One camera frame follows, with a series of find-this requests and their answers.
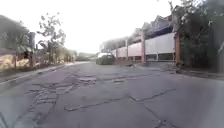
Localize concrete kerb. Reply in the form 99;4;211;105
0;62;73;86

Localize low wall with pillars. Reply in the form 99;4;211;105
0;31;78;72

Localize dark car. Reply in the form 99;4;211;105
95;52;116;66

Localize building with dark roof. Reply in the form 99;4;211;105
128;14;176;44

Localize thin leafy tree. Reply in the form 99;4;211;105
36;12;67;65

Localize dark trees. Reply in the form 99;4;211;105
173;0;224;74

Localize white panel wall with pillars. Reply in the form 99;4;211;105
110;31;182;65

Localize grey asphalt road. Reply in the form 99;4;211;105
0;61;224;128

